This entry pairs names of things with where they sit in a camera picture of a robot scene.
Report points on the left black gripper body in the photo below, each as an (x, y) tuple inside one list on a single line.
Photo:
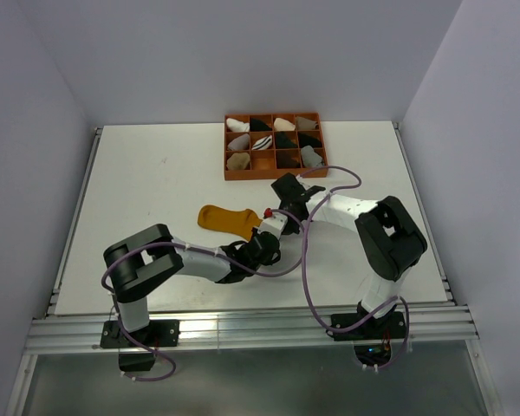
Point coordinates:
[(252, 267)]

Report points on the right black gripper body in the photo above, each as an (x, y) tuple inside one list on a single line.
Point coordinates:
[(292, 226)]

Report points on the mustard yellow sock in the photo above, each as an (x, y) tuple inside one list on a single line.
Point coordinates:
[(238, 223)]

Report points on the dark brown sock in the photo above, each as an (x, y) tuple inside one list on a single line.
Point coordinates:
[(286, 160)]

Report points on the grey sock black stripes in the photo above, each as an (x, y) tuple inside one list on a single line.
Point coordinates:
[(310, 158)]

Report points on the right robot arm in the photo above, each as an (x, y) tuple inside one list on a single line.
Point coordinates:
[(391, 240)]

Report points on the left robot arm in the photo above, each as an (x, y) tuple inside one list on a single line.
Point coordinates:
[(139, 264)]

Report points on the dark green rolled sock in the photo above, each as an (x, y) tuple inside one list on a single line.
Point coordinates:
[(283, 141)]

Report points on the black rolled sock right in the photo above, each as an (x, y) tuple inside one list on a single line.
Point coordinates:
[(308, 139)]

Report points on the white black striped rolled sock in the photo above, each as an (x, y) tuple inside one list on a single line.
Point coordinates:
[(262, 144)]

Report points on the orange compartment tray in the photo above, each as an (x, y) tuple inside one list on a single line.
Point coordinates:
[(263, 163)]

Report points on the beige rolled sock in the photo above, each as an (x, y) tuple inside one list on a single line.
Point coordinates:
[(238, 161)]

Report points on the taupe rolled sock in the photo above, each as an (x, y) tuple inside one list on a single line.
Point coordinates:
[(303, 123)]

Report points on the cream rolled sock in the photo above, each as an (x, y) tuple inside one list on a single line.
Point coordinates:
[(281, 124)]

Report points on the grey rolled sock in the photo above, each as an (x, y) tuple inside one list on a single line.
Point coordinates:
[(239, 143)]

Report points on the black rolled sock top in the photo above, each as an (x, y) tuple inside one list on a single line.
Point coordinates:
[(258, 125)]

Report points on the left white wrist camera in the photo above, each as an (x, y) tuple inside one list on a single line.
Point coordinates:
[(273, 223)]

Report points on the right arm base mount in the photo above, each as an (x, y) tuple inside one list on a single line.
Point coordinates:
[(377, 342)]

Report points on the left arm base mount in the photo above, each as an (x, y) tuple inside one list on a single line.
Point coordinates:
[(157, 334)]

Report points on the aluminium frame rail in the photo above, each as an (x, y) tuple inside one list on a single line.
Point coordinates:
[(268, 328)]

